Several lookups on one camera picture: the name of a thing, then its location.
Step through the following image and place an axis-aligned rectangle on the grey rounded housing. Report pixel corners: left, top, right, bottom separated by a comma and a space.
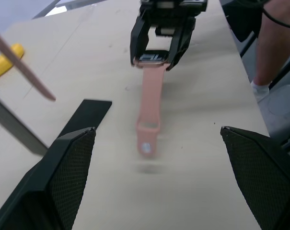
259, 85, 290, 151

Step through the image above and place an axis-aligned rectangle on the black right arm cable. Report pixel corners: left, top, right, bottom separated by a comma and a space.
261, 0, 290, 30

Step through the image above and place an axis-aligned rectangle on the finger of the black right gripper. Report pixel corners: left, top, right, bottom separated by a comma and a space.
129, 14, 155, 67
166, 17, 196, 71

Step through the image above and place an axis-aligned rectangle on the person's bare leg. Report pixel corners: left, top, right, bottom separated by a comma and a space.
252, 0, 290, 87

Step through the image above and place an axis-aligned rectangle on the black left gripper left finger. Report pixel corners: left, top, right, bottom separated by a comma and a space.
0, 126, 97, 230

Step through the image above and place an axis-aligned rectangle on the pink smartwatch body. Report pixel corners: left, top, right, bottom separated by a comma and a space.
133, 48, 171, 70

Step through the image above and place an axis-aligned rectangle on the yellow banana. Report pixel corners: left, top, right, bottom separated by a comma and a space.
0, 43, 25, 82

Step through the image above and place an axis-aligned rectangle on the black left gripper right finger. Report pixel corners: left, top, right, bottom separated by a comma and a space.
220, 126, 290, 230

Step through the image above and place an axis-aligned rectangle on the black metal watch stand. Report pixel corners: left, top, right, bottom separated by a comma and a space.
0, 94, 113, 156

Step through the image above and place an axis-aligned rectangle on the pink strap with holes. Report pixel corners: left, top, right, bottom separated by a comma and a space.
0, 23, 57, 102

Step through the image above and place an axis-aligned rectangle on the white sock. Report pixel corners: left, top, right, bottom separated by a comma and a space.
251, 80, 273, 103

